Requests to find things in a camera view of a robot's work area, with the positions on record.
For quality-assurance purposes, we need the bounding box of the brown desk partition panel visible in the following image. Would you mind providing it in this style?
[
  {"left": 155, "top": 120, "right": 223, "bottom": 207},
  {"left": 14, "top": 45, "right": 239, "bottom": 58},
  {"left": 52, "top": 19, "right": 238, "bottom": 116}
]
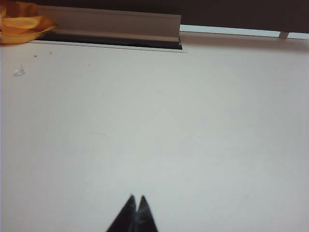
[{"left": 0, "top": 0, "right": 309, "bottom": 33}]

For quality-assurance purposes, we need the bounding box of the grey cable tray flap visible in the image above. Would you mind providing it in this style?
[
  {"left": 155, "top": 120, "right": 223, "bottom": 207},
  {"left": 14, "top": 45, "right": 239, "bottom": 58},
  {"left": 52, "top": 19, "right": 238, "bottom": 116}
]
[{"left": 37, "top": 5, "right": 182, "bottom": 44}]

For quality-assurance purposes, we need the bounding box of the small clear plastic scrap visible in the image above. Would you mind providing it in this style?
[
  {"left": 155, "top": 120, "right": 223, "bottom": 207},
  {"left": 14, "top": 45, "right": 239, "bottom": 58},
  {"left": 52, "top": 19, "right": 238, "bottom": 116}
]
[{"left": 13, "top": 64, "right": 26, "bottom": 78}]

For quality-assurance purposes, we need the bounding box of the orange crumpled cloth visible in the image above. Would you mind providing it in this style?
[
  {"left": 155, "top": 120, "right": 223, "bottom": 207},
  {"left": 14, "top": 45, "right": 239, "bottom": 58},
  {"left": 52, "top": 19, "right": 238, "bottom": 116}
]
[{"left": 0, "top": 1, "right": 58, "bottom": 45}]

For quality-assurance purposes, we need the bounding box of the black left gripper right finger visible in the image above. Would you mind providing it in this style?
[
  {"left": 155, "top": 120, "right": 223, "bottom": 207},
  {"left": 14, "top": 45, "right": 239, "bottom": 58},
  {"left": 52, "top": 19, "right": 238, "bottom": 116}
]
[{"left": 134, "top": 194, "right": 159, "bottom": 232}]

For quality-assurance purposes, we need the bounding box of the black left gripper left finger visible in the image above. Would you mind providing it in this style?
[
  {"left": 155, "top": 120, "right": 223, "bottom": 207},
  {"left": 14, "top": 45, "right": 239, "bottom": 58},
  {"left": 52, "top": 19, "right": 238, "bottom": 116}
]
[{"left": 105, "top": 194, "right": 137, "bottom": 232}]

